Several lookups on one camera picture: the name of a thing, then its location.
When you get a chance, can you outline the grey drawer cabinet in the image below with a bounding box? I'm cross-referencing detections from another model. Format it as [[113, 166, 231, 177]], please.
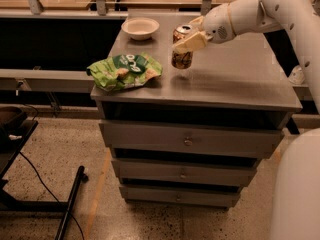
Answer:
[[91, 16, 301, 208]]

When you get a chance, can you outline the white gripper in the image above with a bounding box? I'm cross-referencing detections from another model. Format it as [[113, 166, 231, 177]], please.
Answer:
[[172, 4, 236, 54]]

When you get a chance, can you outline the black stand with cable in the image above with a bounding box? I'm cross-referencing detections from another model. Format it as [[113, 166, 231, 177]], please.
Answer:
[[0, 105, 90, 240]]

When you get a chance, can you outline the white bowl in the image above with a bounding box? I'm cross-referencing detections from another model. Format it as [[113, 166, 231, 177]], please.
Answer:
[[121, 17, 159, 41]]

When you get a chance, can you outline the green rice chip bag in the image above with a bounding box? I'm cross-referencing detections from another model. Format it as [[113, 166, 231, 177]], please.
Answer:
[[87, 53, 163, 92]]

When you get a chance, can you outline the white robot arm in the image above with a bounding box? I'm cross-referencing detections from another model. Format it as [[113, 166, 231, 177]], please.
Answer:
[[173, 0, 320, 240]]

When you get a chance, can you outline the orange soda can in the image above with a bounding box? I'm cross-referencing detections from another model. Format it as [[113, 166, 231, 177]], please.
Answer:
[[171, 24, 193, 69]]

